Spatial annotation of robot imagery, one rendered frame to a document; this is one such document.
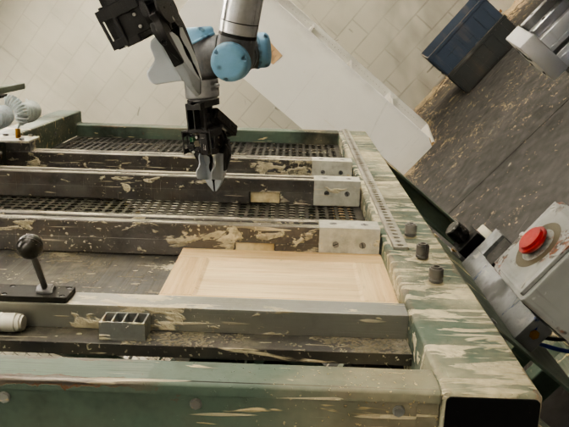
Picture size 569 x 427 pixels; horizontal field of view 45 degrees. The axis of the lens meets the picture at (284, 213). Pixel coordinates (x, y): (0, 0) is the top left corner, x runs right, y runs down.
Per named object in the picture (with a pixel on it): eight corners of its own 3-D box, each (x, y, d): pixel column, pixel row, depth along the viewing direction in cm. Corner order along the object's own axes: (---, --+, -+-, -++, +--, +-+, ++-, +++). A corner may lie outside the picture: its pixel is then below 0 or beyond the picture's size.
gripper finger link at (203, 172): (193, 196, 155) (189, 155, 153) (205, 189, 161) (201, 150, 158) (206, 196, 154) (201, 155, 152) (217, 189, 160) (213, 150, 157)
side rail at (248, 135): (337, 158, 289) (339, 133, 286) (77, 150, 290) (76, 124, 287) (336, 155, 297) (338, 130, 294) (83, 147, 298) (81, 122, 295)
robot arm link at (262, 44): (267, 74, 141) (214, 76, 142) (273, 65, 152) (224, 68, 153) (263, 34, 138) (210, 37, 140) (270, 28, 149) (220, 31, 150)
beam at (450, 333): (534, 478, 84) (546, 397, 81) (435, 474, 84) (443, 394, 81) (364, 156, 297) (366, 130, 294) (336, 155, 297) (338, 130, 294)
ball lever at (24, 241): (56, 305, 108) (35, 247, 98) (32, 304, 108) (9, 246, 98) (63, 286, 111) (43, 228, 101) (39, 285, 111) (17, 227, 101)
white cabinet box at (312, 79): (435, 143, 511) (222, -47, 479) (381, 197, 530) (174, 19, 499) (428, 124, 567) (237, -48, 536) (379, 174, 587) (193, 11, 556)
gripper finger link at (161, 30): (179, 63, 92) (148, 2, 89) (190, 58, 91) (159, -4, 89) (169, 70, 88) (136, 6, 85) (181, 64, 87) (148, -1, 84)
